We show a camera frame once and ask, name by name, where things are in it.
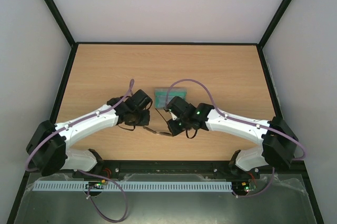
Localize light blue slotted cable duct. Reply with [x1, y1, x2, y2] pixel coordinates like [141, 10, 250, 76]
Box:
[32, 181, 232, 192]

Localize black front mounting rail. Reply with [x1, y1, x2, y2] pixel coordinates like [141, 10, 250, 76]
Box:
[26, 158, 308, 180]

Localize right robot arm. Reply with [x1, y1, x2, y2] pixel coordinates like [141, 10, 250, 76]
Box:
[164, 96, 299, 178]

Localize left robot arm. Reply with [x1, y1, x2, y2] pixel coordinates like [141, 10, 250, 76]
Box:
[25, 90, 153, 177]

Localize black aluminium frame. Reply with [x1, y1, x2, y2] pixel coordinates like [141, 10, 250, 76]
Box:
[7, 0, 324, 223]

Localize grey glasses case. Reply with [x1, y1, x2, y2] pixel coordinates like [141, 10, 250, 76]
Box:
[154, 87, 187, 110]

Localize black round sunglasses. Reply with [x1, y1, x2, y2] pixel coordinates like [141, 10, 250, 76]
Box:
[142, 108, 173, 137]

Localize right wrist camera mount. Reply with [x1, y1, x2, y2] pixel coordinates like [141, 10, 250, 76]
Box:
[170, 111, 177, 120]

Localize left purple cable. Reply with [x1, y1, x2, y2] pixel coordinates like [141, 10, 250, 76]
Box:
[25, 78, 135, 222]

